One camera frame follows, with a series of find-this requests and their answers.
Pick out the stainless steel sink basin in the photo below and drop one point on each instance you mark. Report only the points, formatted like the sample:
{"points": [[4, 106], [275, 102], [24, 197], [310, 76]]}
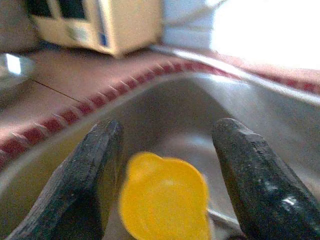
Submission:
{"points": [[175, 112]]}

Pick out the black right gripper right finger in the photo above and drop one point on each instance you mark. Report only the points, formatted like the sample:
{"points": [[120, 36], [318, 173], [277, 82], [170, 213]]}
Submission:
{"points": [[262, 187]]}

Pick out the beige water ionizer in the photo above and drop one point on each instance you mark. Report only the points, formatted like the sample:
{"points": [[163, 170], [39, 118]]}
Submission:
{"points": [[130, 25]]}

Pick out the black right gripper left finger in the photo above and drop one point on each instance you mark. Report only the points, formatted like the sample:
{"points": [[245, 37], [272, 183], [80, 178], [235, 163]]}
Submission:
{"points": [[75, 187]]}

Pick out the yellow plastic cup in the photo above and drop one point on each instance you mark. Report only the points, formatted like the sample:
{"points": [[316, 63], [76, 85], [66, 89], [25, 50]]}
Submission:
{"points": [[162, 200]]}

